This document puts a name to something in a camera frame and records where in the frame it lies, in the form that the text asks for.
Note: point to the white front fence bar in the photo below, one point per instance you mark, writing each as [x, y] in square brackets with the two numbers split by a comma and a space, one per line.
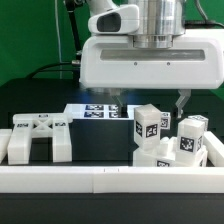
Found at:
[59, 179]

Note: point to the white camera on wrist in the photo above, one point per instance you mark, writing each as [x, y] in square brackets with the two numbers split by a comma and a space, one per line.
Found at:
[119, 21]

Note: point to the white tagged cube nut right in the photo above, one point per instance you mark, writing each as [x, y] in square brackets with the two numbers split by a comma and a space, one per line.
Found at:
[205, 120]

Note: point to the white sheet with tags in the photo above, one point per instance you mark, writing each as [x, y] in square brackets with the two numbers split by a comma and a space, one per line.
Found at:
[98, 111]

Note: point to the white fence bar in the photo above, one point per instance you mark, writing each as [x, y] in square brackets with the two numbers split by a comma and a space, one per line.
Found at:
[5, 135]
[59, 179]
[215, 149]

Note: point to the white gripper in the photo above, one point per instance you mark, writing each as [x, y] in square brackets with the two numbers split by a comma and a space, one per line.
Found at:
[195, 61]

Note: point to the white chair seat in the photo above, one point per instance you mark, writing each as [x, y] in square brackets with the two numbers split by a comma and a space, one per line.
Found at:
[167, 155]

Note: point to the white right fence bar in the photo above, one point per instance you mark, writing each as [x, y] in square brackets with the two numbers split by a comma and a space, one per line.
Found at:
[215, 149]

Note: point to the white tagged cube nut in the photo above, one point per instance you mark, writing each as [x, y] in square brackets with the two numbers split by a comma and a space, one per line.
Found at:
[205, 120]
[165, 120]

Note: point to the white left fence bar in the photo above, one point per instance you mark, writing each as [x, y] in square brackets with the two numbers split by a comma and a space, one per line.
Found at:
[5, 135]

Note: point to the white chair back frame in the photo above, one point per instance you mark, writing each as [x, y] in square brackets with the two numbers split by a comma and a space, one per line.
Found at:
[40, 125]

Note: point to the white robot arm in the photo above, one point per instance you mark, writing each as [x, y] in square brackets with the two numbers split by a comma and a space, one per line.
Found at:
[144, 44]

